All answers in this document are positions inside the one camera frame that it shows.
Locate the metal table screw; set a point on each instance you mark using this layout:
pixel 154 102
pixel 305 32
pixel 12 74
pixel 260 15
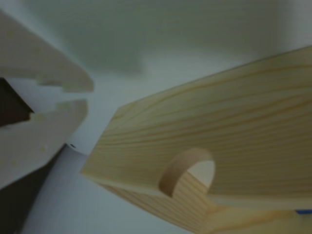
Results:
pixel 72 145

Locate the light wooden box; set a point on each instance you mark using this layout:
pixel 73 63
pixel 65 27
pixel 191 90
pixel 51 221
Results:
pixel 207 117

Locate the small blue cube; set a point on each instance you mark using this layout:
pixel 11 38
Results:
pixel 304 212

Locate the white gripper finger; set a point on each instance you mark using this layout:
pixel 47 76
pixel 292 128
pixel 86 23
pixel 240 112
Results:
pixel 36 141
pixel 44 65

